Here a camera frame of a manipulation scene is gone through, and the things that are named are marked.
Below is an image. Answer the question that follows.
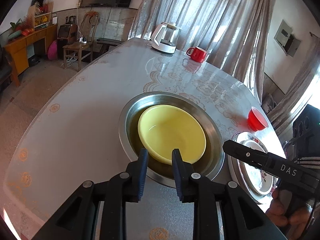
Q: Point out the red mug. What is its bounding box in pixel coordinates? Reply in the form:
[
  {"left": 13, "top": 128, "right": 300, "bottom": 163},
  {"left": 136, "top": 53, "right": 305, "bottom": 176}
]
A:
[{"left": 186, "top": 47, "right": 207, "bottom": 63}]

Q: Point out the yellow bowl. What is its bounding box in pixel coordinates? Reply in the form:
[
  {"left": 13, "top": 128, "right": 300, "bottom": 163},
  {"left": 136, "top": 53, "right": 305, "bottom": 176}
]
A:
[{"left": 137, "top": 105, "right": 207, "bottom": 165}]

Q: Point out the side curtain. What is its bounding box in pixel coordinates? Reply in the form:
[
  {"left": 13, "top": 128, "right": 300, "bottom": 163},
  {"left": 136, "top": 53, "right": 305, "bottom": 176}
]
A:
[{"left": 267, "top": 33, "right": 319, "bottom": 137}]

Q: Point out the pink bag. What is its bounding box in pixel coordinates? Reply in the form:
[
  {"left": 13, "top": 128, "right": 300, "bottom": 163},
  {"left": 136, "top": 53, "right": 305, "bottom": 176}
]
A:
[{"left": 47, "top": 40, "right": 58, "bottom": 61}]

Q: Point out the beige window curtain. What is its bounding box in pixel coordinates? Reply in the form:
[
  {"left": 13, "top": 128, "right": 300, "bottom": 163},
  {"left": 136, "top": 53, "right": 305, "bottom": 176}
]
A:
[{"left": 129, "top": 0, "right": 276, "bottom": 101}]

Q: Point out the wooden desk cabinet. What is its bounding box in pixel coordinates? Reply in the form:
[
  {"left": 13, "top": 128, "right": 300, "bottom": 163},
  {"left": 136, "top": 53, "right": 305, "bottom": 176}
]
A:
[{"left": 4, "top": 24, "right": 57, "bottom": 87}]

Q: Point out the floral lace tablecloth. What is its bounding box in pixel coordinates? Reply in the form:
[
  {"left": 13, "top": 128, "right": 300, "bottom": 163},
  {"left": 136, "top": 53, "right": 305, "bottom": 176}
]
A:
[{"left": 3, "top": 37, "right": 287, "bottom": 240}]

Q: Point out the black camera box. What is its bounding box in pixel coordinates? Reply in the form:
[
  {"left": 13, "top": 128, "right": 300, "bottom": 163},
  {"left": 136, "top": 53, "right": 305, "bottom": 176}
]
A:
[{"left": 292, "top": 105, "right": 320, "bottom": 158}]

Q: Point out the red plastic bowl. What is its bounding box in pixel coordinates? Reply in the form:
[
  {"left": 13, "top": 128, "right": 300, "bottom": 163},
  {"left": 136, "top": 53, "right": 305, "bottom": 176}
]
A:
[{"left": 247, "top": 107, "right": 268, "bottom": 131}]

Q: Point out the right hand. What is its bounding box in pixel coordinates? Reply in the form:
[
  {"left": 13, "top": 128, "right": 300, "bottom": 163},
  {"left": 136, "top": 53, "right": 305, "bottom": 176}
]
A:
[{"left": 266, "top": 189, "right": 311, "bottom": 228}]

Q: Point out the wooden chair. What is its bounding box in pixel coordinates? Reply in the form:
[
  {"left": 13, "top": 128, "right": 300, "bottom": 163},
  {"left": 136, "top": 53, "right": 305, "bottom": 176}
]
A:
[{"left": 63, "top": 11, "right": 100, "bottom": 71}]

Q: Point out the stainless steel basin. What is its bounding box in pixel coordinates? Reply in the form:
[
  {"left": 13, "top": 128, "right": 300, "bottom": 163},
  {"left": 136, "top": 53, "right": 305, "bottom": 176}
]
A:
[{"left": 119, "top": 92, "right": 225, "bottom": 180}]

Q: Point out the white glass electric kettle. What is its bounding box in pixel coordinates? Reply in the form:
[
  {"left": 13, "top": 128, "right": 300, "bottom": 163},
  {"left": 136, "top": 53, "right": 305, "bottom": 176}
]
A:
[{"left": 151, "top": 22, "right": 181, "bottom": 54}]

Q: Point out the small white floral plate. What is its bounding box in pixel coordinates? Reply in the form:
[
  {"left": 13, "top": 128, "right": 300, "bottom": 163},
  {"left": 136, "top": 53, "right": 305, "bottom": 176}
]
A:
[{"left": 240, "top": 139, "right": 274, "bottom": 196}]

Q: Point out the wall electrical box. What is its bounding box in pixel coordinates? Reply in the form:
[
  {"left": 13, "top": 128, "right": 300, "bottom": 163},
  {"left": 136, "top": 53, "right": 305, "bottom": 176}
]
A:
[{"left": 274, "top": 20, "right": 301, "bottom": 57}]

